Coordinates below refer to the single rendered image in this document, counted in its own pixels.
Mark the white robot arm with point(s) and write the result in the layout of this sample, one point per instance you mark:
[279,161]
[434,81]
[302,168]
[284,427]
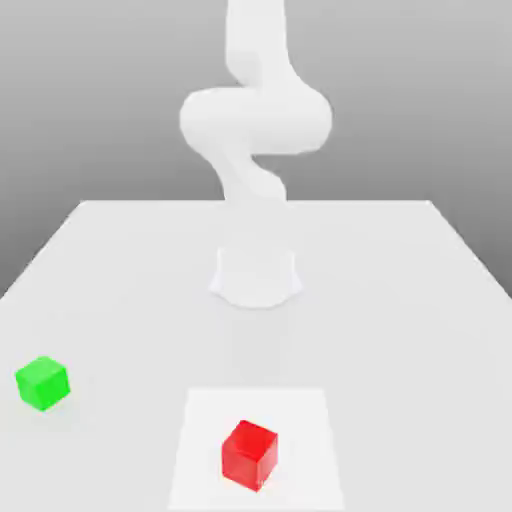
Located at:
[256,120]

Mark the small red cube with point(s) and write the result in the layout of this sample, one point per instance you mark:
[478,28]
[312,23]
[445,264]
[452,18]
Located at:
[248,456]

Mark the small green cube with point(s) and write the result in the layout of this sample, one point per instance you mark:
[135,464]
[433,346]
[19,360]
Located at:
[42,384]

